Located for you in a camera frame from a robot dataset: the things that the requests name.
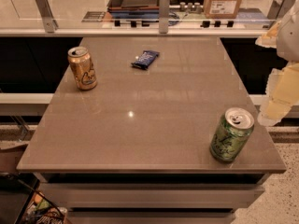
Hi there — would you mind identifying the blue rxbar wrapper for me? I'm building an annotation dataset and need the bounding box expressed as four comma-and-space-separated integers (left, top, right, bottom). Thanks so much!
132, 50, 160, 70

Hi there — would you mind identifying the snack bag bin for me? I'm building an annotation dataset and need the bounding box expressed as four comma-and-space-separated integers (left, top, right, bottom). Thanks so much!
16, 189, 72, 224

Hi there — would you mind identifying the lower table drawer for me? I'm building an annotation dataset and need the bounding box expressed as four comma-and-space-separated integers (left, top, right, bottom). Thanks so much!
68, 212, 235, 224

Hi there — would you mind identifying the table drawer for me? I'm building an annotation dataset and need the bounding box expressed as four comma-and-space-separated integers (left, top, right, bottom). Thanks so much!
40, 183, 264, 209
68, 212, 235, 224

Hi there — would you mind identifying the left metal glass bracket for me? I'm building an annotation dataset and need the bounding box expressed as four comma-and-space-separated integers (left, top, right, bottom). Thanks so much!
35, 0, 58, 33

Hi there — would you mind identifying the metal glass bracket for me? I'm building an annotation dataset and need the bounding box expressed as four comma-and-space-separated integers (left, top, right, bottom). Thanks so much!
263, 0, 297, 29
35, 0, 58, 33
159, 0, 170, 34

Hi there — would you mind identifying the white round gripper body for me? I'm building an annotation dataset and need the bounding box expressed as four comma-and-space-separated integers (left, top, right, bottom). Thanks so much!
277, 0, 299, 62

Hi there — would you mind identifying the cardboard box with label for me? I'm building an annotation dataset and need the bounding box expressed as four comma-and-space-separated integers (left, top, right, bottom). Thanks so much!
204, 0, 242, 19

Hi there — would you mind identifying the orange soda can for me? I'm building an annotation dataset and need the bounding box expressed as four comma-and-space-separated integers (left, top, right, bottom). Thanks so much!
67, 47, 97, 91

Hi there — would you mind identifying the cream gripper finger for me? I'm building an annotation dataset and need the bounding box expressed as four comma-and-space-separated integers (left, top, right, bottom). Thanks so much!
255, 21, 281, 49
258, 62, 299, 126

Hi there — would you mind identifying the upper table drawer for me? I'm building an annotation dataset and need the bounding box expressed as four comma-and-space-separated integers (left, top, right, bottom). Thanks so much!
40, 183, 264, 209

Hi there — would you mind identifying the right metal glass bracket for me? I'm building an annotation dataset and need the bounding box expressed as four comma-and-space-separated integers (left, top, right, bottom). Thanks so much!
263, 0, 297, 29

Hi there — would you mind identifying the green soda can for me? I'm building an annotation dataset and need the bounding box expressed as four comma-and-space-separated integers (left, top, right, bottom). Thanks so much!
209, 107, 254, 162

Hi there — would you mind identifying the middle metal glass bracket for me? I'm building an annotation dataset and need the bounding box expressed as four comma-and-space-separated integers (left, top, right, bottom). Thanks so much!
159, 0, 170, 34

